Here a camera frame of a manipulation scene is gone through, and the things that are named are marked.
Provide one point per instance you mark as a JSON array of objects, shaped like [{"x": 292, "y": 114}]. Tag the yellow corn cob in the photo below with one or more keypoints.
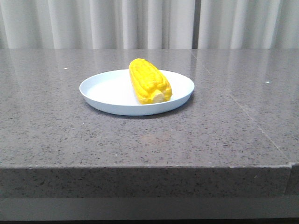
[{"x": 149, "y": 83}]

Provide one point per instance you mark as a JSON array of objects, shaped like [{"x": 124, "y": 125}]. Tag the light blue round plate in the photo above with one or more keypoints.
[{"x": 112, "y": 92}]

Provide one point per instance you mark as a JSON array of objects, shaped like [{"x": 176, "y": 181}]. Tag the white pleated curtain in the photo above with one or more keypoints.
[{"x": 149, "y": 24}]

